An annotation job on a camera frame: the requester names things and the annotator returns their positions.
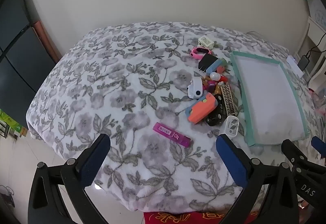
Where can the pink toy figure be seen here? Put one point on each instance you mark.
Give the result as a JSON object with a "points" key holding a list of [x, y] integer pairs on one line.
{"points": [[211, 84]]}

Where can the red printed cloth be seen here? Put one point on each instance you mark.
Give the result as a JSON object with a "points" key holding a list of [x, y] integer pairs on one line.
{"points": [[198, 217]]}

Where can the white charger plug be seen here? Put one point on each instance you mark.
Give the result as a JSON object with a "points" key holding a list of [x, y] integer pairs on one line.
{"points": [[230, 126]]}

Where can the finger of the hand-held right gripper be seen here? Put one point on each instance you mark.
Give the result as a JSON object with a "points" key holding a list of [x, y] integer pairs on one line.
{"points": [[293, 151], [319, 144]]}

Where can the green plastic piece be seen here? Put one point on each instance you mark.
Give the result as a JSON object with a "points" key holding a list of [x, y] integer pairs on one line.
{"points": [[223, 60]]}

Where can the red bottle with white cap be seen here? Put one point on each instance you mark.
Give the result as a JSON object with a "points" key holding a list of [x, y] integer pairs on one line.
{"points": [[215, 76]]}

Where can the white rectangular device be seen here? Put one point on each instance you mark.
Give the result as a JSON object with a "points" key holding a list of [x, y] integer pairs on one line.
{"points": [[293, 63]]}

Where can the floral grey white blanket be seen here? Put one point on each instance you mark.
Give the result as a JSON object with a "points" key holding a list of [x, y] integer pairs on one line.
{"points": [[101, 86]]}

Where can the dark cabinet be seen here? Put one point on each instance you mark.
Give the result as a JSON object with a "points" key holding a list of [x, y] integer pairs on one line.
{"points": [[17, 48]]}

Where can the black power adapter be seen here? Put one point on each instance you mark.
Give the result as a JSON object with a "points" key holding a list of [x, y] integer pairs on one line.
{"points": [[206, 62]]}

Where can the black toy car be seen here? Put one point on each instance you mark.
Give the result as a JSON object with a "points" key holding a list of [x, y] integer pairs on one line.
{"points": [[216, 117]]}

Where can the cream hair claw clip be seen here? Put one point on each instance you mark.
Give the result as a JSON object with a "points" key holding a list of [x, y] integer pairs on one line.
{"points": [[205, 41]]}

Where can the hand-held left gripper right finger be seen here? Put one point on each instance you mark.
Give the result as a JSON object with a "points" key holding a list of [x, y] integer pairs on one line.
{"points": [[231, 160]]}

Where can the white box with teal rim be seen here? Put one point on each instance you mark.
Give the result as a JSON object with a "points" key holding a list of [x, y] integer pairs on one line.
{"points": [[267, 91]]}

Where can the white smartwatch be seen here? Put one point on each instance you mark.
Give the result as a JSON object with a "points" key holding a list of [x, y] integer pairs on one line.
{"points": [[194, 90]]}

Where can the white shelf unit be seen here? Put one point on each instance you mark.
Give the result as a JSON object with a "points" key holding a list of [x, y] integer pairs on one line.
{"points": [[314, 27]]}

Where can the brown wooden post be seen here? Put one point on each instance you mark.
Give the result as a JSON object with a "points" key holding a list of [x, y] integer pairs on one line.
{"points": [[45, 38]]}

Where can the purple plastic case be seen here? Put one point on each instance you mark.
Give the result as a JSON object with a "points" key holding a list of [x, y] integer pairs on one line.
{"points": [[168, 132]]}

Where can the gold black patterned bar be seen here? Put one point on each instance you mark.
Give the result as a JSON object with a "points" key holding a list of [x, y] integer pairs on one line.
{"points": [[227, 99]]}

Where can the pink smartwatch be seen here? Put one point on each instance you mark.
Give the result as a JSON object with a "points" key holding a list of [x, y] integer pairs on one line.
{"points": [[197, 51]]}

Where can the orange plastic piece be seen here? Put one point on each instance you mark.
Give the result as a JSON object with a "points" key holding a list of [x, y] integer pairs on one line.
{"points": [[221, 69]]}

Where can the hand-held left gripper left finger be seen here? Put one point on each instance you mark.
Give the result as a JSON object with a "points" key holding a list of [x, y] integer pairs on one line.
{"points": [[94, 160]]}

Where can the orange and blue toy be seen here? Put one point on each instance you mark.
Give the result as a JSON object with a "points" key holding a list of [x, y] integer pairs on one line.
{"points": [[201, 110]]}

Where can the green packet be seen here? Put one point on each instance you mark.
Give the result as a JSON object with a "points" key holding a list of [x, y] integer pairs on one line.
{"points": [[10, 122]]}

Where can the black power bank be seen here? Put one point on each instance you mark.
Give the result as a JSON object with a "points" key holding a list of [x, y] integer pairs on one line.
{"points": [[303, 62]]}

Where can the light blue eraser block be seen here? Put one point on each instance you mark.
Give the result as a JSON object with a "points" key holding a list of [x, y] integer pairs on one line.
{"points": [[214, 66]]}

